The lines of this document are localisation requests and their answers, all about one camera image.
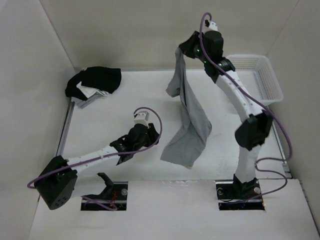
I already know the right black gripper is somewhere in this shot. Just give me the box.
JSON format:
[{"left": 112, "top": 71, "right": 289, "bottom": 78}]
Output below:
[{"left": 178, "top": 31, "right": 210, "bottom": 64}]

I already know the grey tank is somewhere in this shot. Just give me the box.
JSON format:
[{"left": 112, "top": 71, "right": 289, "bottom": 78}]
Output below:
[
  {"left": 71, "top": 92, "right": 108, "bottom": 109},
  {"left": 160, "top": 48, "right": 212, "bottom": 169}
]

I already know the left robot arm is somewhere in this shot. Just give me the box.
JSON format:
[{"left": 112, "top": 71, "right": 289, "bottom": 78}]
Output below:
[{"left": 33, "top": 123, "right": 162, "bottom": 211}]

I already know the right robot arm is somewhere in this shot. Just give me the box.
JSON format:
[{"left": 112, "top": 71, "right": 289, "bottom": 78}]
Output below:
[{"left": 178, "top": 30, "right": 273, "bottom": 201}]

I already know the grey folded tank top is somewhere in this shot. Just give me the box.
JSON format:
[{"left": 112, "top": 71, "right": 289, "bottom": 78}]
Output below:
[{"left": 71, "top": 92, "right": 108, "bottom": 109}]

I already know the white folded tank top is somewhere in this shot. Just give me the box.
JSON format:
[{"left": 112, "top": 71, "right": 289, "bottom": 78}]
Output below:
[{"left": 76, "top": 81, "right": 109, "bottom": 98}]

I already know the white plastic basket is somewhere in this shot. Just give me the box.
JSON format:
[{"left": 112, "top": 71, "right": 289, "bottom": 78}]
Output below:
[{"left": 226, "top": 54, "right": 284, "bottom": 106}]

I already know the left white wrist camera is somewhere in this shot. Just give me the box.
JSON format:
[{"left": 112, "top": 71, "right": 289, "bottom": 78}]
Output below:
[{"left": 134, "top": 110, "right": 150, "bottom": 126}]

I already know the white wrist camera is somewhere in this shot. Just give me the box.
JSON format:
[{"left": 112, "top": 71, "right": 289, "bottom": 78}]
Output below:
[
  {"left": 204, "top": 19, "right": 219, "bottom": 32},
  {"left": 134, "top": 110, "right": 150, "bottom": 126}
]

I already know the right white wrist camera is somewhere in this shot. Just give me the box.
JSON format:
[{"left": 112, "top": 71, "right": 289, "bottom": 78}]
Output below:
[{"left": 204, "top": 19, "right": 219, "bottom": 32}]

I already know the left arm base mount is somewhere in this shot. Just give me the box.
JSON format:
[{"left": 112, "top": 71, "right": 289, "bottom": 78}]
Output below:
[{"left": 80, "top": 182, "right": 129, "bottom": 212}]

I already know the left aluminium table rail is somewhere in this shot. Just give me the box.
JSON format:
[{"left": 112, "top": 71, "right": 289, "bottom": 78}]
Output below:
[{"left": 52, "top": 101, "right": 75, "bottom": 160}]

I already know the aluminium table rail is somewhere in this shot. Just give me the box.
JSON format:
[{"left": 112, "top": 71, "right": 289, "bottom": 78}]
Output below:
[
  {"left": 272, "top": 122, "right": 293, "bottom": 179},
  {"left": 52, "top": 101, "right": 75, "bottom": 160}
]

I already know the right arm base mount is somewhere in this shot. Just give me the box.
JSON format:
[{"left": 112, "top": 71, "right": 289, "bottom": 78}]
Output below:
[{"left": 215, "top": 180, "right": 265, "bottom": 211}]

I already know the right aluminium table rail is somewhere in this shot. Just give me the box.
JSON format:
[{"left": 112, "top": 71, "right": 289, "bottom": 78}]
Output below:
[{"left": 272, "top": 122, "right": 293, "bottom": 179}]

